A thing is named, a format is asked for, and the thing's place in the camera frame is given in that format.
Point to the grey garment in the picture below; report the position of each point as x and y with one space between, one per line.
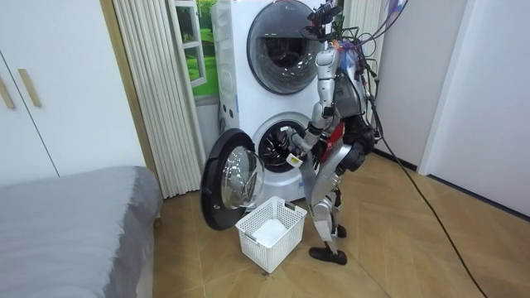
308 178

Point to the robot body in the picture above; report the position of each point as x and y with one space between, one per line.
348 91

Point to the white plastic laundry basket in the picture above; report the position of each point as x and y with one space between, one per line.
285 240

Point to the white cloth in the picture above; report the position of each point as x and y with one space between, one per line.
270 232

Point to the black round washer door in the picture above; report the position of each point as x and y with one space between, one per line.
213 182

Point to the white pleated curtain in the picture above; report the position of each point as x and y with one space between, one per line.
161 103
354 14

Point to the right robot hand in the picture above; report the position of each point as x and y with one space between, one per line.
288 132

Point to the robot legs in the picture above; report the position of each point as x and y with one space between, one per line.
327 182

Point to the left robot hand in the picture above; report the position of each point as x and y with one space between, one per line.
295 160

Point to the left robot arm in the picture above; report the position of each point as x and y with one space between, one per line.
327 83

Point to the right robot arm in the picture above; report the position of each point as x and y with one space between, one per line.
299 142

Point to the window landscape wall poster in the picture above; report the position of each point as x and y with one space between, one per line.
209 58

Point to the white stacked washing machines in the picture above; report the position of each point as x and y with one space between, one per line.
252 95

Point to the grey bed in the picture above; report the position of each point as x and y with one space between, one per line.
62 232

